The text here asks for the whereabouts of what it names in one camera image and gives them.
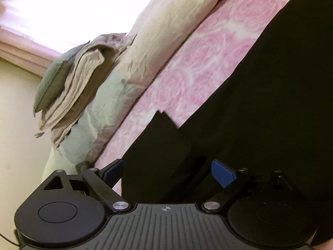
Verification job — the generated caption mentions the grey and cream duvet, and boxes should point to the grey and cream duvet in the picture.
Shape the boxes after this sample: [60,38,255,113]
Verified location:
[44,0,246,178]

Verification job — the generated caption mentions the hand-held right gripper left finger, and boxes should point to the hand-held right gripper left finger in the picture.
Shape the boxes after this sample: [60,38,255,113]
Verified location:
[41,158,131,213]

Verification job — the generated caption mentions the grey-green cushion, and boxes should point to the grey-green cushion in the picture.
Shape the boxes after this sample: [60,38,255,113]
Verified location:
[33,41,91,117]

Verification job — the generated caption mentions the folded beige-pink blanket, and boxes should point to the folded beige-pink blanket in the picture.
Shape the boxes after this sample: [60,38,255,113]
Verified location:
[34,32,137,149]

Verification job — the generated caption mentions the pink curtain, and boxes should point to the pink curtain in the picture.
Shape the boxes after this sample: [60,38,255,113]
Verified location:
[0,0,172,78]

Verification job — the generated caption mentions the black pants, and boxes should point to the black pants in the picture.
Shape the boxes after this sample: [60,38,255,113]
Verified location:
[120,0,333,241]

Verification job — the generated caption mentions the black cable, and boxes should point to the black cable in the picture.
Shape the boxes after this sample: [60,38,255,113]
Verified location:
[0,229,20,246]

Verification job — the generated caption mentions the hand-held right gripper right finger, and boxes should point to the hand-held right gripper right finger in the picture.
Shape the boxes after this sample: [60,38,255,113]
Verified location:
[202,159,296,212]

